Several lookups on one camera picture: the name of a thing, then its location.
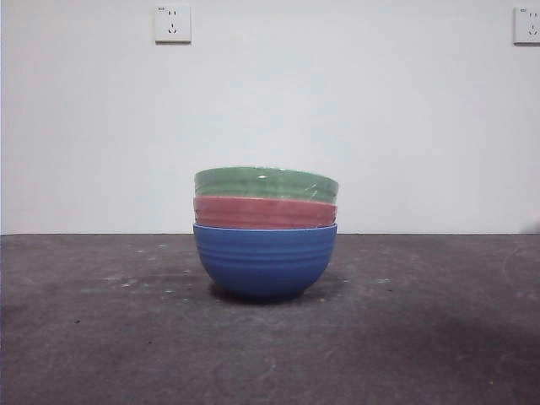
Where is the green ribbed bowl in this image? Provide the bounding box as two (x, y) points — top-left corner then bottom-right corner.
(194, 166), (341, 205)

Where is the white wall socket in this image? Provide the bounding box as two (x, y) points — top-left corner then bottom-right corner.
(512, 6), (540, 46)
(154, 3), (192, 46)

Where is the red ribbed bowl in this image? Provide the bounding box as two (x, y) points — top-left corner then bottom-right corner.
(192, 195), (339, 231)

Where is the blue ribbed bowl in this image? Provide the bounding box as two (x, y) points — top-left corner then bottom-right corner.
(192, 222), (338, 304)

